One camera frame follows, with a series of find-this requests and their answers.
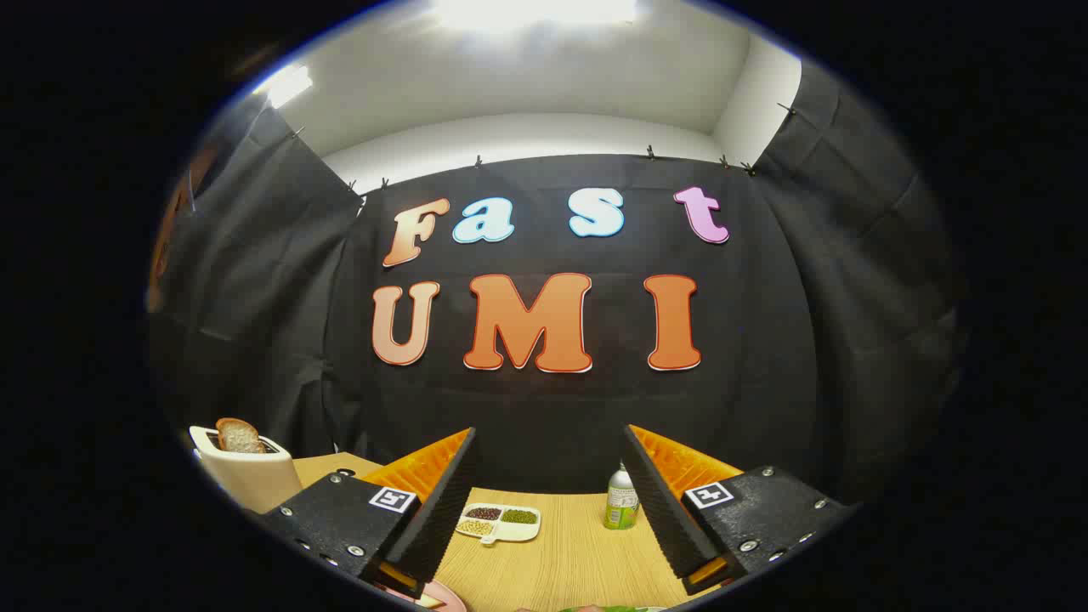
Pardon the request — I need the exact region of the pink round plate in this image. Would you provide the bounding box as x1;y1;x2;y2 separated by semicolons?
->
387;581;467;612

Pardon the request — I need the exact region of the green label drink bottle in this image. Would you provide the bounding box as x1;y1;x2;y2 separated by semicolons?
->
604;462;640;530

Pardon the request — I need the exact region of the white divided dish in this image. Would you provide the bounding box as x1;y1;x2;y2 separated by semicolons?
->
455;502;541;545

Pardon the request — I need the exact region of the cream white toaster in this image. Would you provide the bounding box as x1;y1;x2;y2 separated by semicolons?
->
189;425;304;513

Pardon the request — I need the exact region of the ceiling light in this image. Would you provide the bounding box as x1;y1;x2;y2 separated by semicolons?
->
255;64;314;110
429;0;638;31

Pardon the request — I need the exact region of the toasted bread slice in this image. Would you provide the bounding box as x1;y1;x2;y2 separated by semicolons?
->
215;417;266;454

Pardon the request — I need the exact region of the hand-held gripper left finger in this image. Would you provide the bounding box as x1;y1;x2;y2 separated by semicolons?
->
255;427;479;600

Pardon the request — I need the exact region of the black backdrop cloth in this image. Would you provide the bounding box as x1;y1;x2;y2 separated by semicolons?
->
146;59;970;511

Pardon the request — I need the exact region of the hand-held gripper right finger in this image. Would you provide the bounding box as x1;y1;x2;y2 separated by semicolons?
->
622;423;855;596

